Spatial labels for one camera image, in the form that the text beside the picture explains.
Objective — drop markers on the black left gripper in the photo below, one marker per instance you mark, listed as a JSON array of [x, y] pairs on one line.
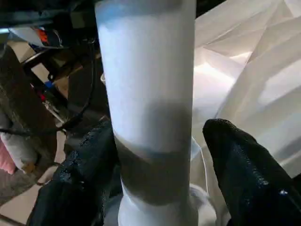
[[50, 37]]

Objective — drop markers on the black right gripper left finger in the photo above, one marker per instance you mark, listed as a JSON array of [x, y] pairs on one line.
[[77, 176]]

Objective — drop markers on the white plastic table top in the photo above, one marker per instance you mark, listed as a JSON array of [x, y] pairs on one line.
[[247, 70]]

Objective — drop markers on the pink cushion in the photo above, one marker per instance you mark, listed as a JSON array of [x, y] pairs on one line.
[[5, 157]]

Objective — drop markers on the brown cardboard box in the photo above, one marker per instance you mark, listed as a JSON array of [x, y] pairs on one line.
[[62, 86]]

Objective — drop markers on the white plastic table leg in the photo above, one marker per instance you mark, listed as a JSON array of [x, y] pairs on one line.
[[148, 94]]

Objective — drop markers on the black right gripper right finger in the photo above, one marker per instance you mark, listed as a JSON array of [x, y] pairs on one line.
[[247, 176]]

